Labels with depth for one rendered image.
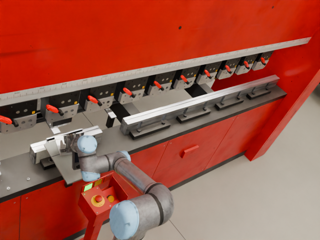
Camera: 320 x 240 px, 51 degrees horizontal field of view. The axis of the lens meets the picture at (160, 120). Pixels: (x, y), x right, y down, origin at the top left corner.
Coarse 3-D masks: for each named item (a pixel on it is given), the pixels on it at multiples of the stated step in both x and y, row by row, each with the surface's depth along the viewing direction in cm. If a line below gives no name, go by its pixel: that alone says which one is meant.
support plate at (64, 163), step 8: (48, 144) 168; (56, 144) 170; (48, 152) 165; (56, 152) 166; (56, 160) 162; (64, 160) 164; (64, 168) 161; (64, 176) 157; (72, 176) 159; (80, 176) 160
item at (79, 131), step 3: (78, 129) 181; (81, 129) 182; (69, 132) 178; (72, 132) 179; (75, 132) 180; (78, 132) 180; (81, 132) 180; (57, 135) 174; (60, 135) 175; (81, 135) 182; (48, 138) 171; (51, 138) 172; (54, 138) 173; (48, 141) 170
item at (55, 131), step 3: (39, 99) 186; (39, 102) 182; (39, 105) 181; (39, 108) 179; (39, 111) 179; (39, 114) 179; (39, 117) 180; (45, 120) 179; (48, 123) 177; (51, 129) 175; (54, 129) 176; (57, 129) 176; (54, 132) 174; (57, 132) 175
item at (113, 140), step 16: (272, 96) 293; (224, 112) 254; (240, 112) 265; (112, 128) 207; (176, 128) 225; (192, 128) 230; (112, 144) 198; (128, 144) 201; (144, 144) 205; (0, 160) 168; (16, 160) 170; (0, 176) 162; (16, 176) 164; (32, 176) 167; (48, 176) 169; (0, 192) 156; (16, 192) 158
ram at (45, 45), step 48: (0, 0) 103; (48, 0) 113; (96, 0) 125; (144, 0) 139; (192, 0) 157; (240, 0) 180; (288, 0) 211; (0, 48) 115; (48, 48) 126; (96, 48) 141; (144, 48) 160; (192, 48) 184; (240, 48) 216
